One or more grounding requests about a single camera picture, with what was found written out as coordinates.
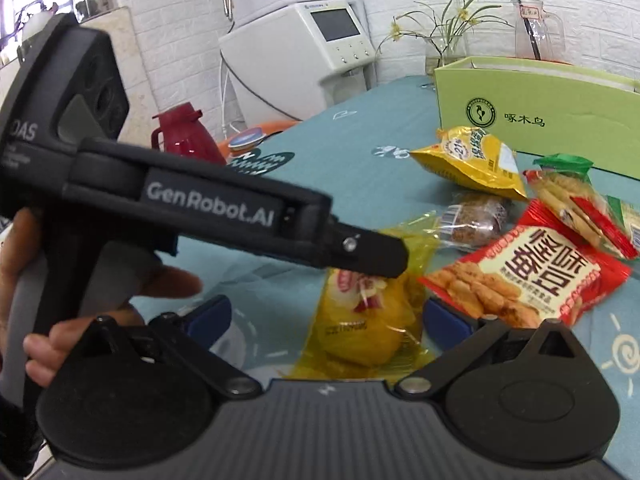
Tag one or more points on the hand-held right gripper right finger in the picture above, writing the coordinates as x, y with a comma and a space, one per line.
445, 317

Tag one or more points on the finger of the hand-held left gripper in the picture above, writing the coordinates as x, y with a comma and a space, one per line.
375, 255

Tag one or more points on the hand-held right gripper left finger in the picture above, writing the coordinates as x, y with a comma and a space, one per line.
210, 312

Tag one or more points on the yellow clear bread packet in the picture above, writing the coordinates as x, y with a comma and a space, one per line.
360, 330

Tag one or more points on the red biscuit snack packet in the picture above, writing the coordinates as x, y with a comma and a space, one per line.
530, 270

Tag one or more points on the clear brown cake packet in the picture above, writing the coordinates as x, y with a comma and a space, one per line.
480, 215

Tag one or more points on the yellow chips packet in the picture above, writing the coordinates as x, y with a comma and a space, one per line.
465, 165

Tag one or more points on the red green cracker packet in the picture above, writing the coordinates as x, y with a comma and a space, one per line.
570, 200

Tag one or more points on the green cardboard box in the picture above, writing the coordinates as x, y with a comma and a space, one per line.
575, 125

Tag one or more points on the person's left hand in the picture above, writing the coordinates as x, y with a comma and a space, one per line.
165, 280

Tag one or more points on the red thermos jug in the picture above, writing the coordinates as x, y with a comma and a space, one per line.
185, 135

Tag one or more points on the teal printed tablecloth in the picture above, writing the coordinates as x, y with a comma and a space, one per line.
350, 150

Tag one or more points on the marble board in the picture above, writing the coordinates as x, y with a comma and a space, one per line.
117, 60

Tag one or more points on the cup with blue lid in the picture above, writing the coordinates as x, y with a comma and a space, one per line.
246, 141

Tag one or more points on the orange basin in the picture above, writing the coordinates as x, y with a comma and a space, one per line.
275, 126

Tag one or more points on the green white snack packet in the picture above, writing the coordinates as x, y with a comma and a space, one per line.
629, 220

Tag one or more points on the glass vase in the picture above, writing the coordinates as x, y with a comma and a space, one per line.
442, 57

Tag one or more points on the white machine with screen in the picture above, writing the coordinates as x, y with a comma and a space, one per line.
280, 60

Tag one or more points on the yellow flowering plant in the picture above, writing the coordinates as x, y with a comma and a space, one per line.
440, 20

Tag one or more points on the black straw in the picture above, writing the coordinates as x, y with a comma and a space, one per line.
530, 35

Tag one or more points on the glass pitcher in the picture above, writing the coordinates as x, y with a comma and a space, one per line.
547, 30

